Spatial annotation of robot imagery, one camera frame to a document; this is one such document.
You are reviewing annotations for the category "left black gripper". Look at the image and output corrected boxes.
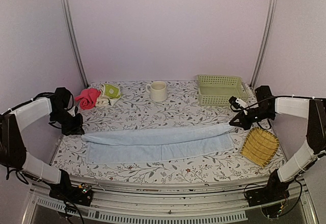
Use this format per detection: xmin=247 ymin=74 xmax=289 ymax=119
xmin=50 ymin=108 xmax=85 ymax=135

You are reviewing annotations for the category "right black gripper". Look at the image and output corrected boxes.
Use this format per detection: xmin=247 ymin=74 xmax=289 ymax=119
xmin=230 ymin=106 xmax=275 ymax=130

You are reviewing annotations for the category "light blue towel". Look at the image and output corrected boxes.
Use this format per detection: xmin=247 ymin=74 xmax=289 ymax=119
xmin=81 ymin=123 xmax=233 ymax=164

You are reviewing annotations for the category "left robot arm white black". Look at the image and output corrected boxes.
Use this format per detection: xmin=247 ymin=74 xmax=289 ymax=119
xmin=1 ymin=87 xmax=92 ymax=205

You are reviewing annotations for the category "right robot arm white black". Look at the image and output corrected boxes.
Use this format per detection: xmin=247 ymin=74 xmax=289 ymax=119
xmin=229 ymin=86 xmax=325 ymax=206

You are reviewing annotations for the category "yellow bamboo tray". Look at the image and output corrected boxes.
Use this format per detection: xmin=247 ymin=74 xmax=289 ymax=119
xmin=241 ymin=127 xmax=280 ymax=168

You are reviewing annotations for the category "pink rolled towel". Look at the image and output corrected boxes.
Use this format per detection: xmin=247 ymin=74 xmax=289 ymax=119
xmin=75 ymin=88 xmax=101 ymax=110

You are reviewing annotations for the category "green plastic basket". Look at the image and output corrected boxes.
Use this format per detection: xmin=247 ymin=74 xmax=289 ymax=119
xmin=197 ymin=74 xmax=249 ymax=106

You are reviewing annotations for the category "cream green patterned towel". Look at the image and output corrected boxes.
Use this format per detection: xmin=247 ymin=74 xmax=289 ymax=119
xmin=95 ymin=83 xmax=121 ymax=107

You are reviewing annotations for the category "cream ceramic mug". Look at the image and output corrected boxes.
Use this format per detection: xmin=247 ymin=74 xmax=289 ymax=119
xmin=145 ymin=81 xmax=168 ymax=102

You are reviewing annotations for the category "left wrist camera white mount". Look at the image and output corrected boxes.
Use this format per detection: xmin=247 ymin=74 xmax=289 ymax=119
xmin=68 ymin=106 xmax=78 ymax=117

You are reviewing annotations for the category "right aluminium frame post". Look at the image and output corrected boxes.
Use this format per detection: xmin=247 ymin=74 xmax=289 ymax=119
xmin=250 ymin=0 xmax=277 ymax=88

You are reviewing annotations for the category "aluminium frame post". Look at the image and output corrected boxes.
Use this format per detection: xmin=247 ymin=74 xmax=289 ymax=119
xmin=61 ymin=0 xmax=89 ymax=88
xmin=250 ymin=0 xmax=277 ymax=88

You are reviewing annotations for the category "left aluminium frame post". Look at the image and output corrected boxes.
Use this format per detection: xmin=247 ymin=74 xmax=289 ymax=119
xmin=61 ymin=0 xmax=89 ymax=88

